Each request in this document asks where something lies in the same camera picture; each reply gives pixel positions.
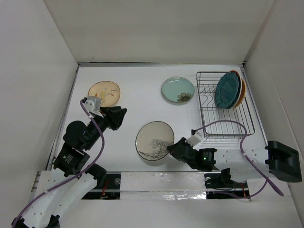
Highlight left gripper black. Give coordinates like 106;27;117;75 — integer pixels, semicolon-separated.
85;105;127;149

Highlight beige bird plate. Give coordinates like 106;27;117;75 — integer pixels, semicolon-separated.
88;81;121;107

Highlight grey tree pattern plate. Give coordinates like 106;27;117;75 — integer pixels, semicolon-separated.
135;121;174;162

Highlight light blue flower plate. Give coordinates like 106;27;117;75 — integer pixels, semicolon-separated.
161;77;195;104

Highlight dark teal scalloped plate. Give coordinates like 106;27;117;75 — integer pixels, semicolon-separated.
215;72;241;109

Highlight orange woven plate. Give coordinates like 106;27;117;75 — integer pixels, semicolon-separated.
229;70;247;109

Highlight white blue pattern plate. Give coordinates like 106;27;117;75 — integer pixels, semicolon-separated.
230;75;243;108

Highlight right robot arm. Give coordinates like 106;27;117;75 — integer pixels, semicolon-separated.
167;138;302;187

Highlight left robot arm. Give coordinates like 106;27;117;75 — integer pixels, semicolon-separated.
12;100;127;228

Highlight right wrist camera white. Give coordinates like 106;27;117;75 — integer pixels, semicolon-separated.
185;132;201;147

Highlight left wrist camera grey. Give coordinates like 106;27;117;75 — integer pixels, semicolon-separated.
84;96;101;113

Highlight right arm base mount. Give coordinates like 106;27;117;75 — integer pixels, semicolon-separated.
204;171;250;200

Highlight black wire dish rack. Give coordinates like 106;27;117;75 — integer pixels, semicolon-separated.
196;71;255;139

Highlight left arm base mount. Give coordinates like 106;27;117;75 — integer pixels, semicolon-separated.
82;172;121;200

